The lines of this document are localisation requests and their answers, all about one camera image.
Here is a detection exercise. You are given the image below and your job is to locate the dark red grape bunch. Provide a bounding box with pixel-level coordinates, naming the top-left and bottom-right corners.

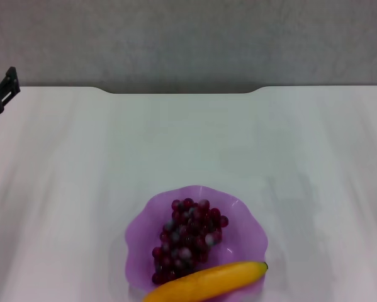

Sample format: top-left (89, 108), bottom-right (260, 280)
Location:
top-left (151, 198), bottom-right (230, 286)

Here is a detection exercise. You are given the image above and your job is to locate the yellow banana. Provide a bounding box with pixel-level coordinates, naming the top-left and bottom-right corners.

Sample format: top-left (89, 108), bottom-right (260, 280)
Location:
top-left (142, 260), bottom-right (269, 302)

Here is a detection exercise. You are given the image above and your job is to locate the purple translucent wavy bowl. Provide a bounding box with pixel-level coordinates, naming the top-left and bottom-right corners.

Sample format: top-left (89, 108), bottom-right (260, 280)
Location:
top-left (124, 185), bottom-right (269, 302)

